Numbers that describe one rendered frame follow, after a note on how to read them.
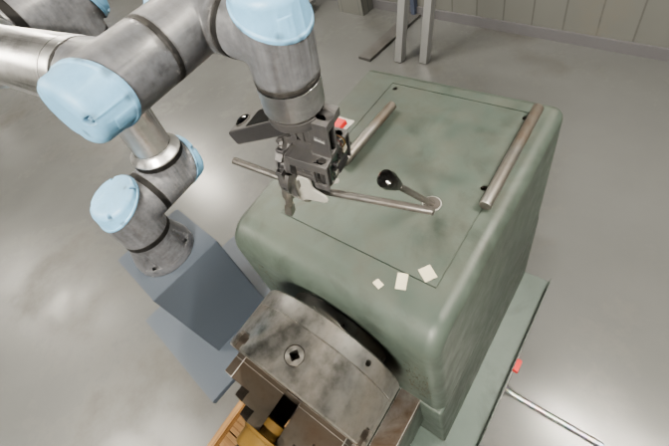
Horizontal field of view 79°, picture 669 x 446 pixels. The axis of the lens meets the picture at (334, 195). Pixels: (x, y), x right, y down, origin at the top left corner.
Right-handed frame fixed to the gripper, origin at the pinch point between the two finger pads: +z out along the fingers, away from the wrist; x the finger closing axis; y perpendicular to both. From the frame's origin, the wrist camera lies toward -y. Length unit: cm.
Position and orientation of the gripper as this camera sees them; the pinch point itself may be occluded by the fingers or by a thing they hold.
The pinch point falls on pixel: (306, 191)
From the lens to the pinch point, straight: 66.1
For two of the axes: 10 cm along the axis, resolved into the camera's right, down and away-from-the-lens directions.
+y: 9.0, 3.1, -3.1
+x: 4.3, -7.7, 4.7
